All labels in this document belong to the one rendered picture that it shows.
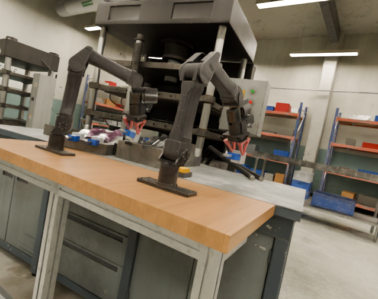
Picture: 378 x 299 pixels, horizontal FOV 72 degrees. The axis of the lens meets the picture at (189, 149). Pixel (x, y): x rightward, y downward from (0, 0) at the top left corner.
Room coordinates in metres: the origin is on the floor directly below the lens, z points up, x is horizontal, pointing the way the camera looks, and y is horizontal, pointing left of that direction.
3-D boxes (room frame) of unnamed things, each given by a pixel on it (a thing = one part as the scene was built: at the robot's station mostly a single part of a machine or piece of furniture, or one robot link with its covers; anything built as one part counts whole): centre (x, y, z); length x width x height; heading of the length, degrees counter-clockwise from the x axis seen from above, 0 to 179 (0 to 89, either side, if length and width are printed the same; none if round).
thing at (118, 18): (2.54, 0.29, 1.75); 1.30 x 0.89 x 0.62; 65
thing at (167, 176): (0.83, 0.05, 0.84); 0.20 x 0.07 x 0.08; 61
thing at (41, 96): (5.09, 3.49, 1.03); 1.54 x 0.94 x 2.06; 55
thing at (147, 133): (2.42, 0.29, 0.87); 0.50 x 0.27 x 0.17; 155
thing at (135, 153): (1.47, 0.14, 0.87); 0.50 x 0.26 x 0.14; 155
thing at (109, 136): (1.54, 0.49, 0.90); 0.26 x 0.18 x 0.08; 172
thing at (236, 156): (1.11, -0.19, 0.93); 0.13 x 0.05 x 0.05; 133
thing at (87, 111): (2.51, 0.29, 0.96); 1.29 x 0.83 x 0.18; 65
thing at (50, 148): (1.12, 0.57, 0.84); 0.20 x 0.07 x 0.08; 61
